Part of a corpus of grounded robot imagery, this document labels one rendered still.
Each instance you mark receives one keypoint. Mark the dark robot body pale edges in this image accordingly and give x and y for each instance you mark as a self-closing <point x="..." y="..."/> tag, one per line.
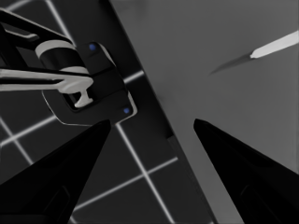
<point x="106" y="84"/>

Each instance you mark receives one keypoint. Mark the small white T-shaped piece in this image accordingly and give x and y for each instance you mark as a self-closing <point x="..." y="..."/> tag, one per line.
<point x="275" y="44"/>

